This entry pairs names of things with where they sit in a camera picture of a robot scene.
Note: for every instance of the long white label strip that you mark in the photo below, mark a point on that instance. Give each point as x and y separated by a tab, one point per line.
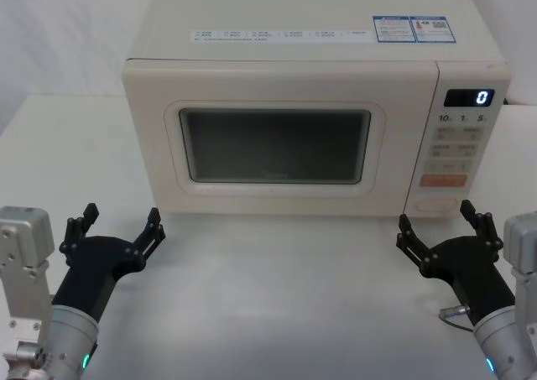
281	35

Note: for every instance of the oven control panel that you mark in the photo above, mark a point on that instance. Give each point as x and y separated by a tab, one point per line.
457	153

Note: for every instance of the cream microwave oven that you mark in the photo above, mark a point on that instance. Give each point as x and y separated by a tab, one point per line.
285	78

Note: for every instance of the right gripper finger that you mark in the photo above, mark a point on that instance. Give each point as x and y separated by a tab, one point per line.
482	225
413	241

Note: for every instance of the cream oven door with window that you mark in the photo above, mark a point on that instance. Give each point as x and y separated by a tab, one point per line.
147	145

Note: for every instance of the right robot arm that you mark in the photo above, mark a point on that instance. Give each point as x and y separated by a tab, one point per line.
512	338

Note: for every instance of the white table cloth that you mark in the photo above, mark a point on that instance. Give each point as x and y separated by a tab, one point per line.
268	296

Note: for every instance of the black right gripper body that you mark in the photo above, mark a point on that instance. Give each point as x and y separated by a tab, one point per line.
465	271

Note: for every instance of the white curtain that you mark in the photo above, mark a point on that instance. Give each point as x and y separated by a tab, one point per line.
67	32

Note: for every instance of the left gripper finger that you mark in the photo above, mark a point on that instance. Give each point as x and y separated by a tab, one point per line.
149	237
77	229

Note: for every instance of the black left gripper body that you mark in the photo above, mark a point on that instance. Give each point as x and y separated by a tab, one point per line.
94	271

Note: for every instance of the blue bordered sticker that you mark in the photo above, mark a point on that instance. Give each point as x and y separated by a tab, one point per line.
414	28

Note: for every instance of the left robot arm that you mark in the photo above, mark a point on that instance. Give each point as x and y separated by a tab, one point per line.
63	334

